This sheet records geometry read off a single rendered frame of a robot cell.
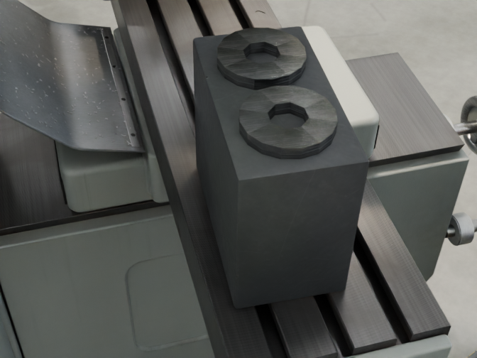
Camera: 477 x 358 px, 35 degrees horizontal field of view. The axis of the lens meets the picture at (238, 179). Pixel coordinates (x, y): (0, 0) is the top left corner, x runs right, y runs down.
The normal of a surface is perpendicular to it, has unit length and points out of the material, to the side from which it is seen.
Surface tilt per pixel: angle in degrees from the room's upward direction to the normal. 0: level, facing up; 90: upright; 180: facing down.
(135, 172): 90
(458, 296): 0
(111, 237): 90
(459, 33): 0
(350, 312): 0
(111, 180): 90
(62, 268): 90
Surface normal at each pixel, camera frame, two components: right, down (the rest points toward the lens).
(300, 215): 0.22, 0.69
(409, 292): 0.02, -0.71
